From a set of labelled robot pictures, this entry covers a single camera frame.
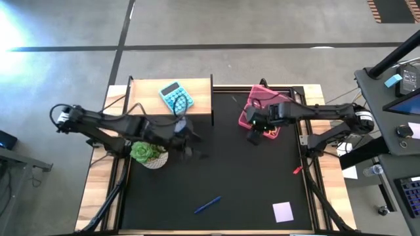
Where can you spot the pink transparent pencil case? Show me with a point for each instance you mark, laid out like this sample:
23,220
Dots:
262,93

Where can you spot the grey metal desk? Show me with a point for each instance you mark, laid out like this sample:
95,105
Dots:
19,160

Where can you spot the backlit keyboard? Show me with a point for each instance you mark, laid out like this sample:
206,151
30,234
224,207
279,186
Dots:
411,196

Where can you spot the black device with blue light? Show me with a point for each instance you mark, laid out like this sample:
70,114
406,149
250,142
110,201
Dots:
8,141

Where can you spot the black power adapter box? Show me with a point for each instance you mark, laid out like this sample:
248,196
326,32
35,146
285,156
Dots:
407,80

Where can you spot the succulent in white patterned pot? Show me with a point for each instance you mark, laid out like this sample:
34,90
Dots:
142,152

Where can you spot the operator computer monitor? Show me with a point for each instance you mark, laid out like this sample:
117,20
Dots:
407,105

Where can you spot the light blue calculator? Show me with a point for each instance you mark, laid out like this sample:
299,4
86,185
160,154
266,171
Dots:
167,93

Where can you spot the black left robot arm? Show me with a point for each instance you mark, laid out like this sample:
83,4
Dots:
111,123

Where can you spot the small red eraser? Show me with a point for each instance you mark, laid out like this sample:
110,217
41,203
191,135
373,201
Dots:
297,170

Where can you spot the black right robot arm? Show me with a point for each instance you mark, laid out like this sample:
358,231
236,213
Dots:
328,113

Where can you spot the purple sticky note pad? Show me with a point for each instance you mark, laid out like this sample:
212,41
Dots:
283,212

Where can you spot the black aluminium table frame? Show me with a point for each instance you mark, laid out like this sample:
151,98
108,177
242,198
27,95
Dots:
229,89

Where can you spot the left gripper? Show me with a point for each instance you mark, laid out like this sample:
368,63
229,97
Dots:
182,131

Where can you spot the black monitor pole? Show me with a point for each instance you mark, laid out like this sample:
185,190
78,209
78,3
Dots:
393,55

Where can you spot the dark grey side desk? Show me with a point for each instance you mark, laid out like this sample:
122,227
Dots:
377,131

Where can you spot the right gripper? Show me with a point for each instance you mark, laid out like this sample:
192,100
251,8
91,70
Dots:
265,116

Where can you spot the clear water bottle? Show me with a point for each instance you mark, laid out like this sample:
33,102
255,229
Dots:
374,170

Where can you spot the black table frame strut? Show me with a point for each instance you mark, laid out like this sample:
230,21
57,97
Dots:
328,204
104,203

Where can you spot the light blue block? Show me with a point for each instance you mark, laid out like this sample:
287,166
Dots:
393,80

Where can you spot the blue pen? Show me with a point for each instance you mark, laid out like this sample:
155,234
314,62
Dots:
207,204

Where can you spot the black striped-edge floor mat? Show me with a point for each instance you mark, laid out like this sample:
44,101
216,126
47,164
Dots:
393,10

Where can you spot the white paper sheet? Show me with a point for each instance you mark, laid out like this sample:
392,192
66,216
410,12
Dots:
349,173

